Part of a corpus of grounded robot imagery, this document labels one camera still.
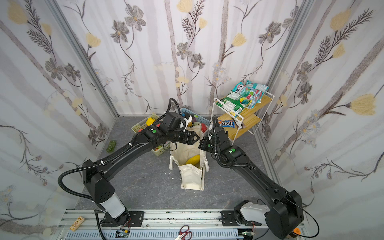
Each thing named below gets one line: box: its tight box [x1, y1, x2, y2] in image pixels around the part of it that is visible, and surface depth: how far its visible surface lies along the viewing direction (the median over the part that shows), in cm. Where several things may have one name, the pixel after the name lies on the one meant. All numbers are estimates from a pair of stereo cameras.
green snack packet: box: [215, 90, 245, 118], surface depth 79 cm
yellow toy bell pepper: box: [146, 117, 156, 126], surface depth 109 cm
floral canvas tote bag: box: [169, 124, 209, 191], surface depth 78 cm
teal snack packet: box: [232, 80, 269, 109], surface depth 82 cm
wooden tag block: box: [69, 216, 85, 232], surface depth 73 cm
